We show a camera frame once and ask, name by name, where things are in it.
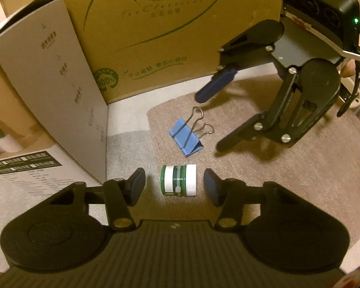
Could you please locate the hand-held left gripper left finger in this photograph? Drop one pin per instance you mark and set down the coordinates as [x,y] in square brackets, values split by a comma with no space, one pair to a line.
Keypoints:
[136,181]

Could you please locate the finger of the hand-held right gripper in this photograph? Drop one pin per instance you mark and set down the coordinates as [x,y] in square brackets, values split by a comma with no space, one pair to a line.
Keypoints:
[240,135]
[216,85]

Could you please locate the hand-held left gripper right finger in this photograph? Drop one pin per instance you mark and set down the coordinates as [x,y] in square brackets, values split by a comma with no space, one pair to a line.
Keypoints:
[211,186]

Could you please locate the green white tape roll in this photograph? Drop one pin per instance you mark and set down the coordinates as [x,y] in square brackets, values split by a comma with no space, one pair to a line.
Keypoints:
[178,180]

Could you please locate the blue binder clip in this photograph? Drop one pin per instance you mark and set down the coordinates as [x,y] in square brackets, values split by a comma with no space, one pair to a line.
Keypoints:
[186,139]

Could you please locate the person's right hand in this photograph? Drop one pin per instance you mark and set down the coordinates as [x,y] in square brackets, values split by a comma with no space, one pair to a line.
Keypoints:
[349,69]

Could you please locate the brown beige patterned mat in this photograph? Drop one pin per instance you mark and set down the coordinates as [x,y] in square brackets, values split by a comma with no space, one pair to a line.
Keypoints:
[258,171]

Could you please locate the large brown cardboard box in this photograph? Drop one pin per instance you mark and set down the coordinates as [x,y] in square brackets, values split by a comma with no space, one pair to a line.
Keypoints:
[168,36]

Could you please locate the white product box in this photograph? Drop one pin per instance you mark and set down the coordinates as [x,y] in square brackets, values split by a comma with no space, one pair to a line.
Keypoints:
[63,81]

